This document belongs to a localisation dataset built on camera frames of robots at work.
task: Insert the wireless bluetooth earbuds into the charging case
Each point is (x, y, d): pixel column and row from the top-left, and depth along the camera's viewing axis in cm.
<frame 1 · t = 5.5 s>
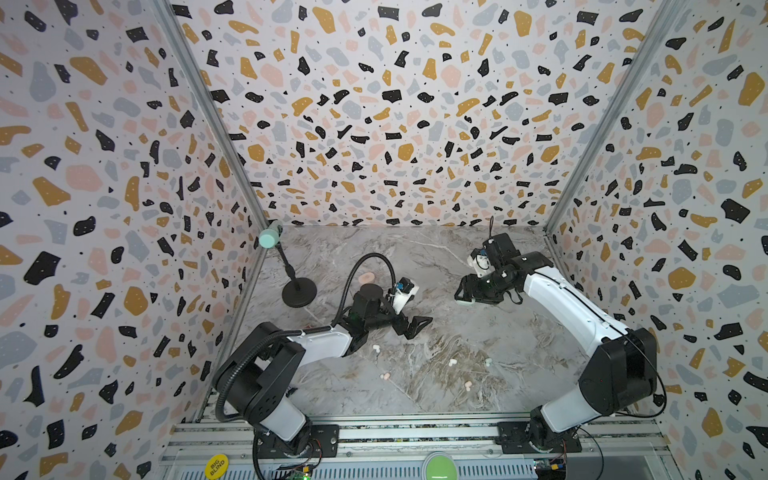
left hand: (426, 304, 83), fingers open
right hand: (464, 291, 83), fingers open
microphone on black stand: (300, 292, 102), point 2 cm above the table
white earbud: (377, 347, 91), on the table
mint green earbud: (488, 361, 88), on the table
pink earbud: (385, 377, 85), on the table
pink earbud 2: (468, 384, 85), on the table

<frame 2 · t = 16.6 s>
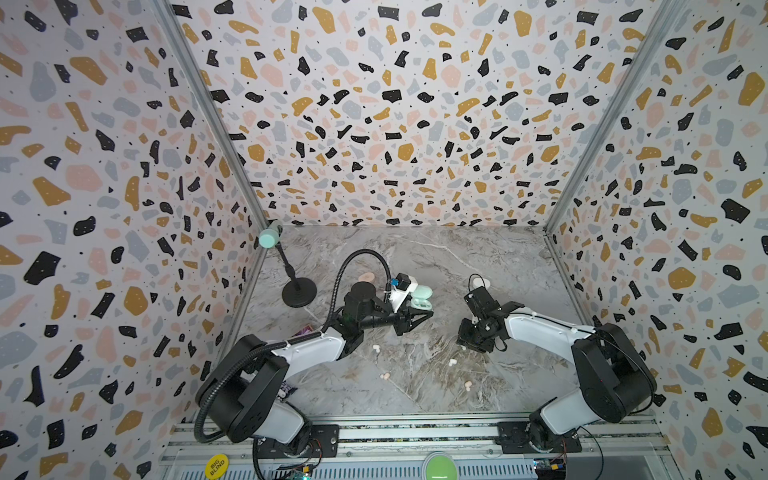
left hand: (433, 306, 76), fingers open
right hand: (458, 337, 89), fingers open
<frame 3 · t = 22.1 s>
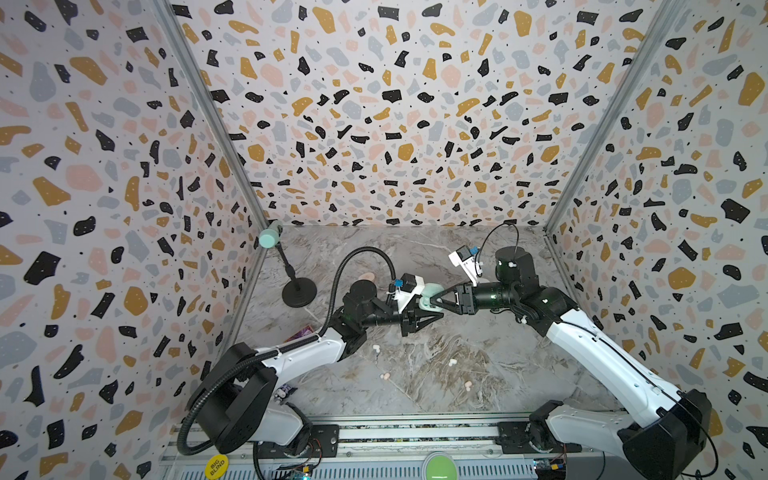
left hand: (444, 307, 69), fingers open
right hand: (436, 297, 67), fingers open
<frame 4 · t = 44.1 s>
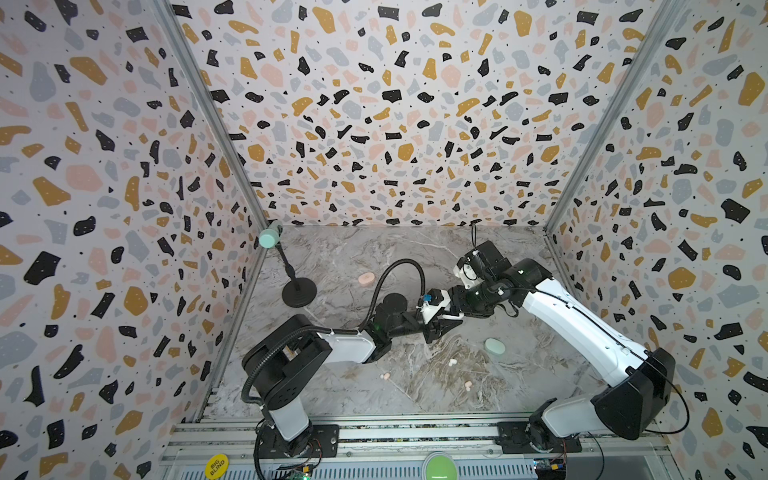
left hand: (464, 312, 76), fingers open
right hand: (447, 307, 75), fingers open
mint green charging case: (494, 346, 92), on the table
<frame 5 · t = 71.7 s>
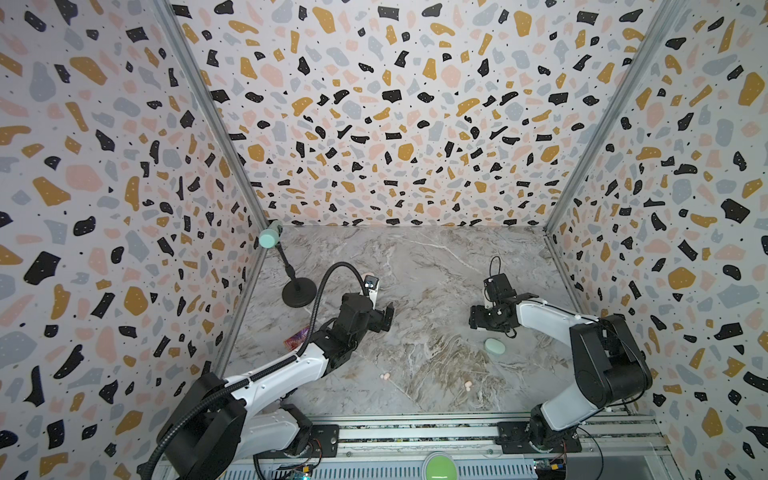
left hand: (381, 294, 83), fingers open
right hand: (480, 315, 94), fingers open
